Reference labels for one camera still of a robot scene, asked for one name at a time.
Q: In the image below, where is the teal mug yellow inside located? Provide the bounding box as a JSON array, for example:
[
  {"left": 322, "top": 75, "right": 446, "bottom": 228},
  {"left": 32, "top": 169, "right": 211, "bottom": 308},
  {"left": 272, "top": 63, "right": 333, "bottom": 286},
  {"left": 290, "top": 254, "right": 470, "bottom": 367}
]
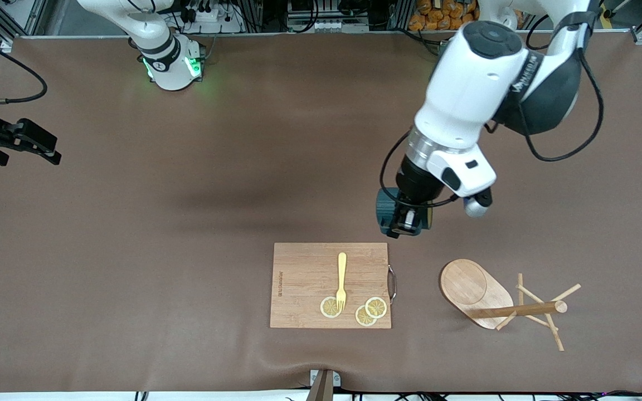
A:
[{"left": 376, "top": 188, "right": 434, "bottom": 239}]

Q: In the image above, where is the wooden mug tree rack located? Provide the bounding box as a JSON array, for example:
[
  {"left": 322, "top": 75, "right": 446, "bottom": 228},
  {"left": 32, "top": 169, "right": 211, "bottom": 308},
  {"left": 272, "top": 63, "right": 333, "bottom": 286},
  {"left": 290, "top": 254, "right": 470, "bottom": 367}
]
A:
[{"left": 439, "top": 258, "right": 582, "bottom": 352}]

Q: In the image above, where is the yellow plastic fork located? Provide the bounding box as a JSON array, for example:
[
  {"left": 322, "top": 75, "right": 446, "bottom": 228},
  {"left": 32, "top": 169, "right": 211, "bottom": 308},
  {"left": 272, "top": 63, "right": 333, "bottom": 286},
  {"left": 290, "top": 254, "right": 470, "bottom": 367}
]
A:
[{"left": 335, "top": 252, "right": 348, "bottom": 311}]

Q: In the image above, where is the orange packaged snacks pile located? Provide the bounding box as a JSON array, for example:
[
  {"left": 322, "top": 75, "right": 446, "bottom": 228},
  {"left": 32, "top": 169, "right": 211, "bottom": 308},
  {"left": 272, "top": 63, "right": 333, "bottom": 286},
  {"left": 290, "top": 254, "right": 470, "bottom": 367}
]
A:
[{"left": 408, "top": 0, "right": 480, "bottom": 31}]

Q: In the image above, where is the brown table mat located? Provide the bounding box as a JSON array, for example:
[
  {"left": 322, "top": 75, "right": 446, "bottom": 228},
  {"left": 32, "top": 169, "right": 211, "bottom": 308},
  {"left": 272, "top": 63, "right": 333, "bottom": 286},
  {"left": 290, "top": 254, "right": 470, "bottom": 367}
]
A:
[{"left": 0, "top": 31, "right": 642, "bottom": 393}]

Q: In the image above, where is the white power strip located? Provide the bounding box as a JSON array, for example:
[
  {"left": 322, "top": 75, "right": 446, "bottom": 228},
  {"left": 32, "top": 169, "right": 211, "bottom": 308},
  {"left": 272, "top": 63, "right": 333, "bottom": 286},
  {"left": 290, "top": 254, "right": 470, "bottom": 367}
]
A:
[{"left": 179, "top": 6, "right": 244, "bottom": 34}]

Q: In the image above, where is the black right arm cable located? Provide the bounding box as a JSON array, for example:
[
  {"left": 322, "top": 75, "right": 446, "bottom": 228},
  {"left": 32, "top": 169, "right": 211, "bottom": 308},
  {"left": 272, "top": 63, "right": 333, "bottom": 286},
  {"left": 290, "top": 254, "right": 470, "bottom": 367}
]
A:
[{"left": 0, "top": 23, "right": 48, "bottom": 106}]

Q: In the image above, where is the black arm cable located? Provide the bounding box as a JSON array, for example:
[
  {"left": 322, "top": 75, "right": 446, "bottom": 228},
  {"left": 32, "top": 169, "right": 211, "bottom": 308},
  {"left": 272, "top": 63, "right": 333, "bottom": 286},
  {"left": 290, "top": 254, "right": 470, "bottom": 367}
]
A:
[
  {"left": 380, "top": 11, "right": 605, "bottom": 209},
  {"left": 0, "top": 23, "right": 48, "bottom": 106}
]

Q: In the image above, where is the wooden cutting board metal handle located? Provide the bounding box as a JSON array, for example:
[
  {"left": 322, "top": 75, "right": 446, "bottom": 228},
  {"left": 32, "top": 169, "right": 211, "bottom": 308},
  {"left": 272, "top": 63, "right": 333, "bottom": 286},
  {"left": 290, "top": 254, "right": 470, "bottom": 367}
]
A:
[{"left": 270, "top": 242, "right": 397, "bottom": 329}]

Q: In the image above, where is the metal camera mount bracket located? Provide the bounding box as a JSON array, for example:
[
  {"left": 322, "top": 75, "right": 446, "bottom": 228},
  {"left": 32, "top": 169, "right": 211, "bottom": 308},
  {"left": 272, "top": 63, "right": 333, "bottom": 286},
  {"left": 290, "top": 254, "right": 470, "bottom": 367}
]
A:
[{"left": 305, "top": 369, "right": 342, "bottom": 401}]

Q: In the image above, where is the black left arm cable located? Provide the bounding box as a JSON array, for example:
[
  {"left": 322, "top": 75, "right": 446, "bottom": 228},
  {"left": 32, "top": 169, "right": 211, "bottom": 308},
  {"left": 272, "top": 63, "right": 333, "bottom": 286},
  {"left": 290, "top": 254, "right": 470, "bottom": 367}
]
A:
[{"left": 380, "top": 11, "right": 605, "bottom": 209}]

